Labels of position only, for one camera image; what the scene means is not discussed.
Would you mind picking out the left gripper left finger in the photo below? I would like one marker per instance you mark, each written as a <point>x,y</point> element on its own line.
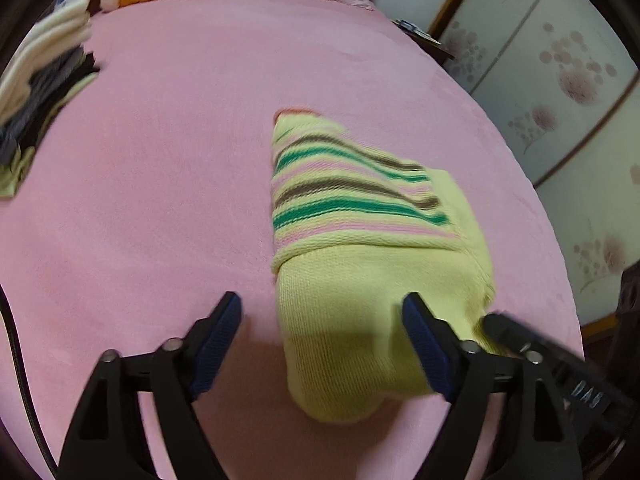
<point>106,438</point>

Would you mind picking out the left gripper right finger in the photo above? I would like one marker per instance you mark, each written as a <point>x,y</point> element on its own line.
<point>534,439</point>

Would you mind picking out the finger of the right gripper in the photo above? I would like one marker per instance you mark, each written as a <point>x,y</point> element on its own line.
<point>520,339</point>

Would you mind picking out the yellow striped knit cardigan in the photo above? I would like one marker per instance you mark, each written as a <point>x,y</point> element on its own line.
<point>355,230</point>

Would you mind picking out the pink bed sheet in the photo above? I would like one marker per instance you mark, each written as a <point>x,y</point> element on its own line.
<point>149,198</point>

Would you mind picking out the dark wooden nightstand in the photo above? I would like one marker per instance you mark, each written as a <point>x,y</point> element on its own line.
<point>426,42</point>

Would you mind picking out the light green folded garment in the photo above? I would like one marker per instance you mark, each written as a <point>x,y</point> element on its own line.
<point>14,174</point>

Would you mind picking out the floral sliding wardrobe door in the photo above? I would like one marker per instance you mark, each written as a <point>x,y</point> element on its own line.
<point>563,91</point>

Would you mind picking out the items on nightstand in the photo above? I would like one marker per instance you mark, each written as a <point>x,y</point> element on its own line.
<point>414,31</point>

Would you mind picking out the grey folded garment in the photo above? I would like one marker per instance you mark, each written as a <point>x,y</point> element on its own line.
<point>16,131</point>

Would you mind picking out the black folded garment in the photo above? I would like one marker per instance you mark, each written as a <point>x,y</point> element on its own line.
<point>49,84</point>

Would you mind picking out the white folded fleece garment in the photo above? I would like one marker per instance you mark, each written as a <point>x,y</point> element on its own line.
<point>64,29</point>

